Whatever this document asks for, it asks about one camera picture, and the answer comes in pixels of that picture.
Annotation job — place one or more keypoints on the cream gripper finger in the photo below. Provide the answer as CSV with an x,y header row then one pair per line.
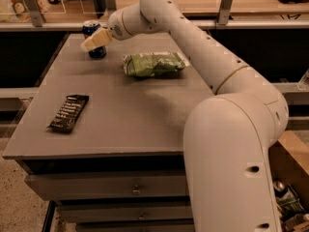
x,y
99,38

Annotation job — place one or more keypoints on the blue pepsi can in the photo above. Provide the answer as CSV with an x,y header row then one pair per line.
x,y
89,27

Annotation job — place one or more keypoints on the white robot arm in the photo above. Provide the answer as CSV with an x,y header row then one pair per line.
x,y
226,137

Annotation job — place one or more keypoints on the green jalapeno chip bag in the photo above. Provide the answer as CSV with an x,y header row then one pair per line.
x,y
154,64

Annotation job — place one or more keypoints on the orange snack bag background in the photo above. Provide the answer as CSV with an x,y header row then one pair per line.
x,y
15,11

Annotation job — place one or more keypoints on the silver can in box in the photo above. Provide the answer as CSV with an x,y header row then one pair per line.
x,y
279,186

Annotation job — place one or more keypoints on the black snack bar wrapper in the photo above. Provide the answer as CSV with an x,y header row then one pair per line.
x,y
66,117

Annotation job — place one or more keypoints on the grey drawer cabinet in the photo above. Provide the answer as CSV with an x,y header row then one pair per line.
x,y
128,124

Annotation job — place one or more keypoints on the top grey drawer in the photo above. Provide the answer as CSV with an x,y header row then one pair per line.
x,y
107,185

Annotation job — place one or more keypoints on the grey drawer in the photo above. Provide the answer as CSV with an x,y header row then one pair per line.
x,y
107,185
141,226
131,211

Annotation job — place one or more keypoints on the middle grey drawer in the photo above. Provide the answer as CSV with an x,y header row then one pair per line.
x,y
131,211

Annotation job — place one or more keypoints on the bottom grey drawer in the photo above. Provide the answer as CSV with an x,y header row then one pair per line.
x,y
141,226

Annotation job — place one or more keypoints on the cardboard box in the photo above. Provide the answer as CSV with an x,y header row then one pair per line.
x,y
289,162

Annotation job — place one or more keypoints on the left metal bracket post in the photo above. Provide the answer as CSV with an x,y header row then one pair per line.
x,y
35,12

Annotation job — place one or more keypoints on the right metal bracket post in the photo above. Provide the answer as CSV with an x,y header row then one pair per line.
x,y
224,12

